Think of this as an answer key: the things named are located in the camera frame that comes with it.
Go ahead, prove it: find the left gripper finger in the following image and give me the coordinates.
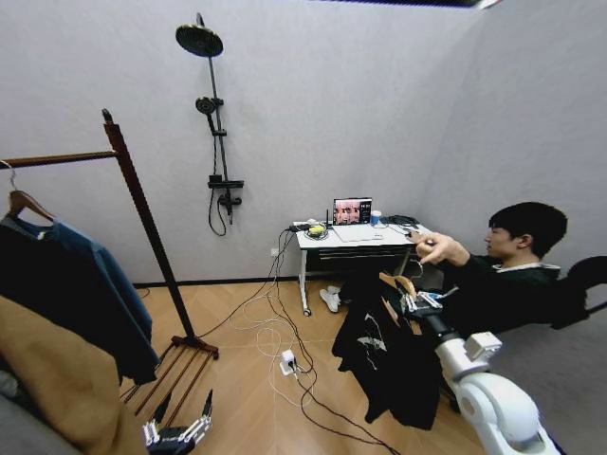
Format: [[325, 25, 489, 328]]
[[181, 388, 215, 441], [142, 390, 175, 447]]

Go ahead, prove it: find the wooden hanger with metal hook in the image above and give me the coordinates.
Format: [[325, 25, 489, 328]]
[[377, 259, 429, 336], [0, 159, 59, 225]]

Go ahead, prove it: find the black garment with white print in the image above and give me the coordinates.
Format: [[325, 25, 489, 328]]
[[330, 279, 446, 431]]

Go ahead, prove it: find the white desk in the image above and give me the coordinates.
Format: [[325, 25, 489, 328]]
[[290, 219, 436, 319]]

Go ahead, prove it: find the white shoe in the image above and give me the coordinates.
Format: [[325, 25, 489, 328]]
[[319, 284, 343, 315]]

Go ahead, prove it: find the person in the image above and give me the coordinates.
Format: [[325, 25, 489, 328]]
[[331, 201, 570, 336]]

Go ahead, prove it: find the white laptop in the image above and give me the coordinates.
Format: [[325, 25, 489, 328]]
[[331, 197, 385, 244]]

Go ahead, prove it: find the white power strip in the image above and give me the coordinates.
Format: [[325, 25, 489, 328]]
[[280, 349, 301, 379]]

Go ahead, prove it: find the tan coat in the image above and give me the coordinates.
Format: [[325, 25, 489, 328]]
[[0, 293, 149, 455]]

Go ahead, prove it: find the grey cloth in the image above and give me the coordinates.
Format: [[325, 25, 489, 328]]
[[0, 367, 83, 455]]

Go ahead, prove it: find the black office chair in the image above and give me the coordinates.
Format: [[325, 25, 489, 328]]
[[551, 254, 607, 332]]

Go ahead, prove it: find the blue sweatshirt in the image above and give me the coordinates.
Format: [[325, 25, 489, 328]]
[[18, 220, 156, 345]]

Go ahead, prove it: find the dark wooden clothes rack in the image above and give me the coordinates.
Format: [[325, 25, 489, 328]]
[[0, 107, 221, 419]]

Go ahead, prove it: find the black shower mixer faucet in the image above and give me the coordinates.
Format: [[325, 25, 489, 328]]
[[206, 173, 246, 212]]

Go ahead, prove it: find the black hand shower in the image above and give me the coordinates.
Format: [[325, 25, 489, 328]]
[[193, 95, 225, 135]]

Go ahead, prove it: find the black rain shower head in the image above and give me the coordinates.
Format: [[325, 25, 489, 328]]
[[174, 12, 226, 99]]

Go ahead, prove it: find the black cable bundle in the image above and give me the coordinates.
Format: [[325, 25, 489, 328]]
[[380, 214, 422, 230]]

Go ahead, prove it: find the black floor cable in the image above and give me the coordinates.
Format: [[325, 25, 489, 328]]
[[195, 227, 404, 455]]

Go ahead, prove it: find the white floor cable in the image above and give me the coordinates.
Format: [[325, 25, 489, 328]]
[[229, 279, 315, 424]]

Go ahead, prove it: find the black shower hose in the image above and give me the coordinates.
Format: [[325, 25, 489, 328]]
[[208, 132, 229, 238]]

